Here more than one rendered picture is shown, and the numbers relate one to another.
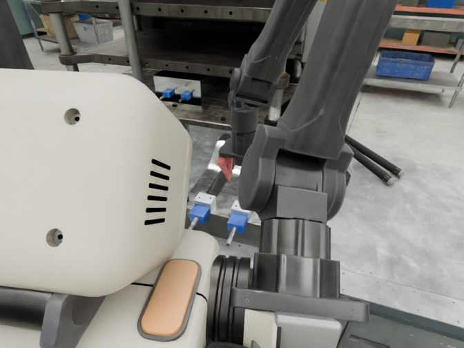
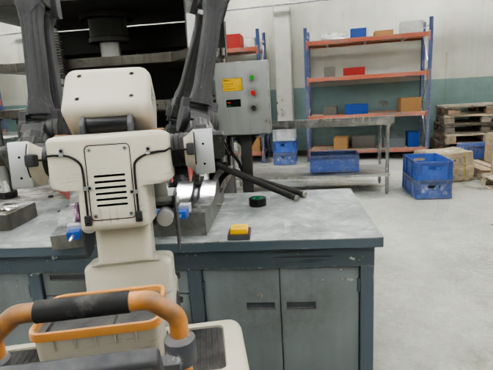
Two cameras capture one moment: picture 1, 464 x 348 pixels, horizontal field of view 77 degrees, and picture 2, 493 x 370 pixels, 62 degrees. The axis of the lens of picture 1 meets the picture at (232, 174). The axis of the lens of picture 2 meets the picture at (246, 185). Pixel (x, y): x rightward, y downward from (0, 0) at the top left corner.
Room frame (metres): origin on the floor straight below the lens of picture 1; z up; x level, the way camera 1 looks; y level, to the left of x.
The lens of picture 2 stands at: (-0.91, 0.08, 1.31)
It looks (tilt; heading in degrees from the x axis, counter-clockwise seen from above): 13 degrees down; 347
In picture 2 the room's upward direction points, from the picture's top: 4 degrees counter-clockwise
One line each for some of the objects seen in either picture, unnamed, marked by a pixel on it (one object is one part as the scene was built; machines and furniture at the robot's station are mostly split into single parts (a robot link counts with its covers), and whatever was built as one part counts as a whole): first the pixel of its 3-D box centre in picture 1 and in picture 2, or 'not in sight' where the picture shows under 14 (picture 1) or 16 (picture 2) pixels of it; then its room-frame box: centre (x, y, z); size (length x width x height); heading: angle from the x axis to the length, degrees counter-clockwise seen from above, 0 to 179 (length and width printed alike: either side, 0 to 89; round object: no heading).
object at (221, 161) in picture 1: (235, 166); not in sight; (0.57, -0.01, 1.05); 0.07 x 0.07 x 0.09; 71
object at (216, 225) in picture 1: (247, 171); (185, 201); (0.80, -0.05, 0.87); 0.50 x 0.26 x 0.14; 161
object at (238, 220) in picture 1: (236, 226); (180, 214); (0.53, -0.01, 0.89); 0.13 x 0.05 x 0.05; 161
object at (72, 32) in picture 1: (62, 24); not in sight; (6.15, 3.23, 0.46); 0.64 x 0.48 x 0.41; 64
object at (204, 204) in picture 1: (198, 216); not in sight; (0.57, 0.09, 0.89); 0.13 x 0.05 x 0.05; 160
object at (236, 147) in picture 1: (244, 141); not in sight; (0.57, -0.03, 1.12); 0.10 x 0.07 x 0.07; 71
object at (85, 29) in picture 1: (94, 31); not in sight; (5.74, 2.47, 0.42); 0.60 x 0.42 x 0.33; 57
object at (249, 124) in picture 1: (244, 115); (176, 132); (0.57, -0.03, 1.18); 0.07 x 0.06 x 0.07; 5
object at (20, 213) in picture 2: not in sight; (7, 216); (1.04, 0.72, 0.84); 0.20 x 0.15 x 0.07; 161
